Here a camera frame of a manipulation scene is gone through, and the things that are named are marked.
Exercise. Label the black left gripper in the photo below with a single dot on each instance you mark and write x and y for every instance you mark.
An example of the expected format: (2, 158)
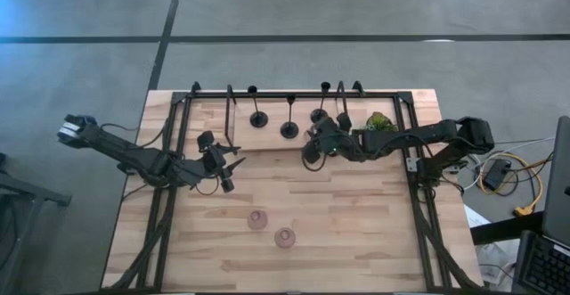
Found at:
(214, 161)

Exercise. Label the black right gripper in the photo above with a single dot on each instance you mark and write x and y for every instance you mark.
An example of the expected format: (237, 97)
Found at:
(333, 142)

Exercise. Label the black metal candlestick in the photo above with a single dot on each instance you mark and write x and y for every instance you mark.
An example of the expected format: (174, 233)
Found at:
(259, 120)
(317, 116)
(289, 130)

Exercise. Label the pink glass candle holder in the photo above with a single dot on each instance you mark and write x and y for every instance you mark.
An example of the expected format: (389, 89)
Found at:
(285, 238)
(257, 220)

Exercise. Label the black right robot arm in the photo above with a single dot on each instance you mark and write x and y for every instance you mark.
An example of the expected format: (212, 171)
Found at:
(423, 134)

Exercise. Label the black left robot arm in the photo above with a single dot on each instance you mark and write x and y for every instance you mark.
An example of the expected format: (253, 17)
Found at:
(133, 154)

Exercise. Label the green potted plant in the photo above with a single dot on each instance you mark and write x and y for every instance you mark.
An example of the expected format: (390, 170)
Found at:
(380, 122)

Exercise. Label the white paper sheet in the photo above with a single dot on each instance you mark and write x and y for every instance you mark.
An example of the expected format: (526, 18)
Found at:
(475, 218)

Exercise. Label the black power adapter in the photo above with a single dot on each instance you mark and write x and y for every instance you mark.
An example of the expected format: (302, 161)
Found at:
(496, 174)

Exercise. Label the grey metal workbench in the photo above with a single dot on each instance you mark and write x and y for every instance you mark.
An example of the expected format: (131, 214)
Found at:
(31, 192)

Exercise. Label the grey laptop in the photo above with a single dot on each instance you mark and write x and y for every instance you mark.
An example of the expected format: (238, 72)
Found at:
(559, 183)

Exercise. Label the black metal table frame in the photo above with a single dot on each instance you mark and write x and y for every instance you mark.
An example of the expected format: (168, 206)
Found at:
(378, 94)

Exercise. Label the silver metal frame bracket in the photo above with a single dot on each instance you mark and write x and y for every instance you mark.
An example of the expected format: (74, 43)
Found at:
(412, 164)

